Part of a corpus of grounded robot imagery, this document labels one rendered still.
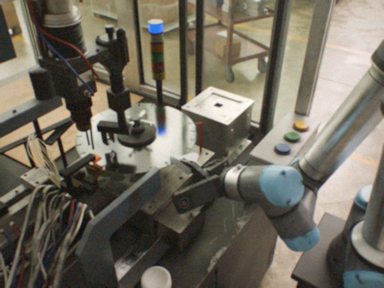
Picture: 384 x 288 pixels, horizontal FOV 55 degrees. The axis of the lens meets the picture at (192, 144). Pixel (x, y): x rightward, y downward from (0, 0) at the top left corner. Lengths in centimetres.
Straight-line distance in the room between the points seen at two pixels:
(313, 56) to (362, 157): 161
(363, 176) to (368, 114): 182
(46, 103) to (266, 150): 61
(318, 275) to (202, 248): 29
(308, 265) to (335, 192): 138
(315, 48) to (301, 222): 57
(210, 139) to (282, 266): 90
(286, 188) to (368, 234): 16
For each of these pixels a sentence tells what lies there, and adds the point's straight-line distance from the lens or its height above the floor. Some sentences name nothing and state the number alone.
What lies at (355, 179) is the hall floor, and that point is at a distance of 250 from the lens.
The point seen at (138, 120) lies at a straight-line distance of 99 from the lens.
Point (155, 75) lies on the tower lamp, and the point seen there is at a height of 99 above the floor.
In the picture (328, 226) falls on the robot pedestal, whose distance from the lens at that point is 111.
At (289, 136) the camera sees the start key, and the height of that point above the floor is 91.
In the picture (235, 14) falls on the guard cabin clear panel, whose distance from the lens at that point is 126.
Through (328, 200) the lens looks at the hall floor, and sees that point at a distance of 229.
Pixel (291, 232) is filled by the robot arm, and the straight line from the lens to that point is 76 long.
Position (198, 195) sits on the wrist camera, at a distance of 80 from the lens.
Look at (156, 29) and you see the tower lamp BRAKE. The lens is 119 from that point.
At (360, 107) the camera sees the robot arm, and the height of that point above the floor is 120.
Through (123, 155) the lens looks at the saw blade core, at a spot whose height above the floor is 95.
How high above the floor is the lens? 154
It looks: 37 degrees down
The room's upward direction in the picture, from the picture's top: straight up
